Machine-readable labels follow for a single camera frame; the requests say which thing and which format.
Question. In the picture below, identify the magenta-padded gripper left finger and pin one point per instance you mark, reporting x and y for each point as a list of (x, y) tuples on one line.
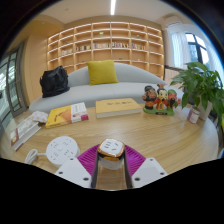
[(71, 170)]

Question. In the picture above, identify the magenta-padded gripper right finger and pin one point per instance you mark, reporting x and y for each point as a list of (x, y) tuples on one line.
[(150, 170)]

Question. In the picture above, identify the white gold-trimmed cube charger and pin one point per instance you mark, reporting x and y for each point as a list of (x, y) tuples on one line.
[(111, 151)]

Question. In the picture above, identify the round white power strip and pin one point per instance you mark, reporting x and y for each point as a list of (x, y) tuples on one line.
[(62, 150)]

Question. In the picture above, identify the yellow and white book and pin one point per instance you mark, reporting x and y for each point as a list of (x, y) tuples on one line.
[(65, 115)]

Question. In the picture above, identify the red and white book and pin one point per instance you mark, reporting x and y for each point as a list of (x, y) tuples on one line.
[(23, 131)]

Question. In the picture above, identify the white dotted pouch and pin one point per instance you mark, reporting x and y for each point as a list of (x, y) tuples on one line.
[(39, 116)]

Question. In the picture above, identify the small pink white can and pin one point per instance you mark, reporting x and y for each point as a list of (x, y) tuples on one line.
[(193, 115)]

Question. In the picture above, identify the colourful three-figure figurine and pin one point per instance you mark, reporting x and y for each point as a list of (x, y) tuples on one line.
[(160, 100)]

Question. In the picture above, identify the plain yellow book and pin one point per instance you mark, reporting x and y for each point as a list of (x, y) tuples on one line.
[(116, 106)]

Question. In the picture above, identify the grey curved sofa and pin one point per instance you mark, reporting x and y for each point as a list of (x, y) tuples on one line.
[(100, 93)]

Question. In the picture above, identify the black bag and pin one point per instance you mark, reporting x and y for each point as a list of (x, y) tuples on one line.
[(54, 81)]

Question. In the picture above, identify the grey framed glass door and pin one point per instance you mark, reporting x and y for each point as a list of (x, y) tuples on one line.
[(13, 90)]

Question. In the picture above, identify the green potted plant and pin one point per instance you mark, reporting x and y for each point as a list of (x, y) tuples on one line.
[(200, 83)]

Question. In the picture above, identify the yellow cushion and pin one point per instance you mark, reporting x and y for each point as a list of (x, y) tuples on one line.
[(101, 72)]

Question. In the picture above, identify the white sheer curtain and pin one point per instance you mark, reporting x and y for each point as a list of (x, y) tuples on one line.
[(180, 50)]

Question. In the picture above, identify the dark framed window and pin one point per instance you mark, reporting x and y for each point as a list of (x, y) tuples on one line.
[(196, 50)]

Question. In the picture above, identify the white air conditioner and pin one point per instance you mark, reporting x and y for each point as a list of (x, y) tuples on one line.
[(172, 20)]

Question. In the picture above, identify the long ceiling light strip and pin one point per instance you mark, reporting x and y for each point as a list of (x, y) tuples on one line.
[(113, 6)]

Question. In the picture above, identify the wooden wall shelf unit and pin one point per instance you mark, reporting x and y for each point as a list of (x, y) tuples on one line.
[(106, 43)]

